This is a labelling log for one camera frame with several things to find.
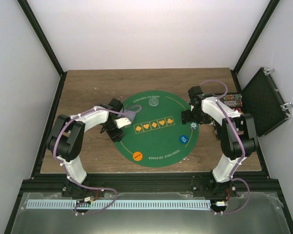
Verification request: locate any top chip row in case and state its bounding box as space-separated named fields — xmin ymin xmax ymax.
xmin=221 ymin=94 xmax=242 ymax=101

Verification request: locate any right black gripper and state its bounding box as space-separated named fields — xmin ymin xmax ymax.
xmin=182 ymin=110 xmax=210 ymax=125

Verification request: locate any purple cable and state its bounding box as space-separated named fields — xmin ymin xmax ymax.
xmin=199 ymin=79 xmax=251 ymax=215
xmin=53 ymin=105 xmax=143 ymax=216

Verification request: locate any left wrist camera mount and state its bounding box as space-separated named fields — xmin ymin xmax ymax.
xmin=115 ymin=117 xmax=132 ymax=129

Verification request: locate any chip row in case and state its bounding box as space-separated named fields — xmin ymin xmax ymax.
xmin=221 ymin=94 xmax=242 ymax=101
xmin=227 ymin=100 xmax=243 ymax=108

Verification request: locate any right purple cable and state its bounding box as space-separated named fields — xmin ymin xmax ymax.
xmin=199 ymin=79 xmax=251 ymax=215

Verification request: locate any blue small blind button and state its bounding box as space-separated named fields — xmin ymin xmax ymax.
xmin=179 ymin=135 xmax=189 ymax=144

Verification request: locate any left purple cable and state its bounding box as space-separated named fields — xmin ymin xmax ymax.
xmin=53 ymin=105 xmax=143 ymax=216

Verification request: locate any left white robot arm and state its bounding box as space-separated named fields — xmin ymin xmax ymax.
xmin=46 ymin=99 xmax=132 ymax=197

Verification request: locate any light blue slotted cable duct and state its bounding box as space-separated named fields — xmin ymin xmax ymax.
xmin=25 ymin=199 xmax=211 ymax=211

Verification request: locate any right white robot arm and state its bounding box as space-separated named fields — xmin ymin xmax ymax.
xmin=181 ymin=86 xmax=258 ymax=196

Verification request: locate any black poker set case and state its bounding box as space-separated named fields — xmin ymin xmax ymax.
xmin=209 ymin=67 xmax=293 ymax=141

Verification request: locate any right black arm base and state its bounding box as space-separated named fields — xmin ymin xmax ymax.
xmin=191 ymin=178 xmax=236 ymax=198

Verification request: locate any clear dealer button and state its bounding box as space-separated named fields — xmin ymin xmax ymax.
xmin=148 ymin=97 xmax=159 ymax=107

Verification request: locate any black aluminium frame rail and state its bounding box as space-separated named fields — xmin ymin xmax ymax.
xmin=21 ymin=172 xmax=280 ymax=193

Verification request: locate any blue playing card deck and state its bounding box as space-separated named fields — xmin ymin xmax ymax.
xmin=122 ymin=109 xmax=136 ymax=122

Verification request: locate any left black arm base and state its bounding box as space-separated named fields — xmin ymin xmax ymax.
xmin=60 ymin=181 xmax=104 ymax=199

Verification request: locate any round green poker mat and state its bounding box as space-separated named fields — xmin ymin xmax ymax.
xmin=115 ymin=91 xmax=199 ymax=168

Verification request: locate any orange big blind button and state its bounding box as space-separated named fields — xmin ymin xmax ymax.
xmin=132 ymin=152 xmax=143 ymax=161

